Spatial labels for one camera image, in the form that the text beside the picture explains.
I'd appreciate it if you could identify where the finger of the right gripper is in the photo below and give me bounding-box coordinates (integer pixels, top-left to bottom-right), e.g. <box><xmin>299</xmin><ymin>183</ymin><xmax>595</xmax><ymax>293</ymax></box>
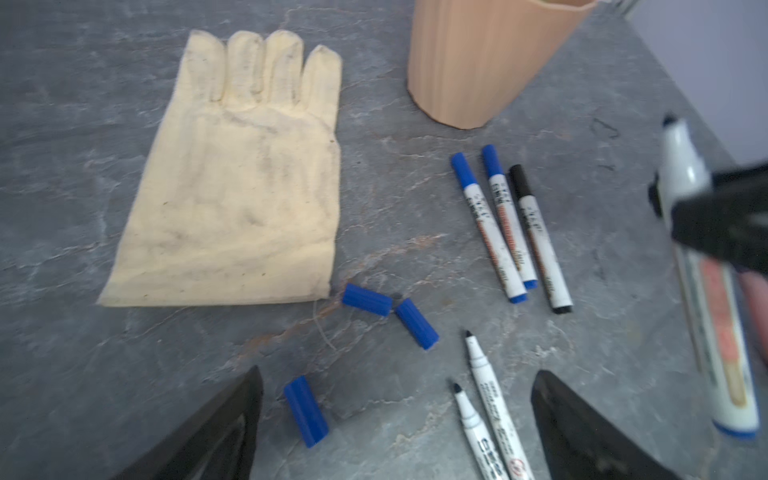
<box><xmin>670</xmin><ymin>164</ymin><xmax>767</xmax><ymax>275</ymax></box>

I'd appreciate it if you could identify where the blue pen cap middle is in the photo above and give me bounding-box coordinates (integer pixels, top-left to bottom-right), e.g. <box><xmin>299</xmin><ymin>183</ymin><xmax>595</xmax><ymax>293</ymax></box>
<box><xmin>284</xmin><ymin>376</ymin><xmax>329</xmax><ymax>448</ymax></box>

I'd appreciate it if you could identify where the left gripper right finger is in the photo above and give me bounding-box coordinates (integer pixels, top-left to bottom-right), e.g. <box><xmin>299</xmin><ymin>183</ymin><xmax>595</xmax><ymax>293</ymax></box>
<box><xmin>530</xmin><ymin>370</ymin><xmax>678</xmax><ymax>480</ymax></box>

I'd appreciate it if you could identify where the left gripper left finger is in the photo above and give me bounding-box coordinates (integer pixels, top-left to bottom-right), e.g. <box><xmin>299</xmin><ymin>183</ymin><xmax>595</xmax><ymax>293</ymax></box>
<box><xmin>115</xmin><ymin>366</ymin><xmax>263</xmax><ymax>479</ymax></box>

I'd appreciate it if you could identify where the cream fabric glove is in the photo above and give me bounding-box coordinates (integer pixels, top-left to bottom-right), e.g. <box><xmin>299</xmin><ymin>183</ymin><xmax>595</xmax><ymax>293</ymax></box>
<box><xmin>98</xmin><ymin>30</ymin><xmax>343</xmax><ymax>307</ymax></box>

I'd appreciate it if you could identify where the pink eraser stick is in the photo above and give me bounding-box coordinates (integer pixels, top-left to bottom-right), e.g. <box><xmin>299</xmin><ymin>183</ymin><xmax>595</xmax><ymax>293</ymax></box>
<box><xmin>737</xmin><ymin>268</ymin><xmax>768</xmax><ymax>363</ymax></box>

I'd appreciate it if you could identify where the tan pot green plant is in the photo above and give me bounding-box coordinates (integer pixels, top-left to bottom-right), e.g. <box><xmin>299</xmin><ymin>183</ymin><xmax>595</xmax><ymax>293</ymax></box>
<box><xmin>407</xmin><ymin>0</ymin><xmax>597</xmax><ymax>130</ymax></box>

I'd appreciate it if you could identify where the blue pen cap right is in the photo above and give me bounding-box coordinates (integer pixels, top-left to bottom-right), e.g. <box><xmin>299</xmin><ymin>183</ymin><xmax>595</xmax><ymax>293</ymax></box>
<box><xmin>395</xmin><ymin>298</ymin><xmax>439</xmax><ymax>350</ymax></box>

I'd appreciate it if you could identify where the white marker pen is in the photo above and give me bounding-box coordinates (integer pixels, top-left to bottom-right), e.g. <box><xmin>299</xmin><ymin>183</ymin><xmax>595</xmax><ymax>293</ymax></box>
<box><xmin>654</xmin><ymin>113</ymin><xmax>760</xmax><ymax>439</ymax></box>
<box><xmin>465</xmin><ymin>330</ymin><xmax>535</xmax><ymax>480</ymax></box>
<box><xmin>481</xmin><ymin>145</ymin><xmax>538</xmax><ymax>290</ymax></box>
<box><xmin>508</xmin><ymin>164</ymin><xmax>573</xmax><ymax>315</ymax></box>
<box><xmin>453</xmin><ymin>383</ymin><xmax>510</xmax><ymax>480</ymax></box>
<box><xmin>451</xmin><ymin>153</ymin><xmax>527</xmax><ymax>304</ymax></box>

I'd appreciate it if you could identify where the blue pen cap near glove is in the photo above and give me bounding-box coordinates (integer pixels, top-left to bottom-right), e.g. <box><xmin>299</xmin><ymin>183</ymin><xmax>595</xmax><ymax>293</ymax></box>
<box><xmin>342</xmin><ymin>283</ymin><xmax>393</xmax><ymax>317</ymax></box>

